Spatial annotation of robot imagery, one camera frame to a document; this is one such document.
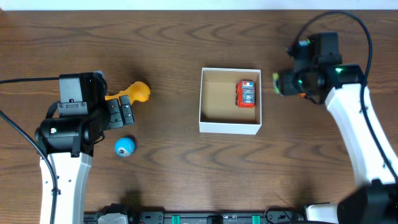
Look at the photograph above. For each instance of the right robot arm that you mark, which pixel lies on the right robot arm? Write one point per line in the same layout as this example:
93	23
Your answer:
320	76

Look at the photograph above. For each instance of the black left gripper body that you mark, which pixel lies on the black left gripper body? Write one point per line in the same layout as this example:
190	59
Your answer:
113	113

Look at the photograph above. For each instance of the colourful puzzle cube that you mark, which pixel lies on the colourful puzzle cube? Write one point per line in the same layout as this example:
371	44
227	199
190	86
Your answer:
275	77

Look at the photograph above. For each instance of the red toy car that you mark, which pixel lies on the red toy car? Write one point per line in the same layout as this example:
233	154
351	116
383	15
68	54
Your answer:
245	94

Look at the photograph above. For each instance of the blue ball toy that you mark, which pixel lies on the blue ball toy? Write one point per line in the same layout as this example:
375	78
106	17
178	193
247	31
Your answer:
125	147

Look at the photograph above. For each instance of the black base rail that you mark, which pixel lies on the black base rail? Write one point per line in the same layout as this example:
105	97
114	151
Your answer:
117	213

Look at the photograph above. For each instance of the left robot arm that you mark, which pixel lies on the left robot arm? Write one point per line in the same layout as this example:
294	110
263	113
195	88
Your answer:
68	135

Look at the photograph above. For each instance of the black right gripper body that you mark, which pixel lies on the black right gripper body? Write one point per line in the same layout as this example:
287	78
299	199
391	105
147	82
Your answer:
285	83

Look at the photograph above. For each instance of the white cardboard box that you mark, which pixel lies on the white cardboard box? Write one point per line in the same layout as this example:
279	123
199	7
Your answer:
218	112

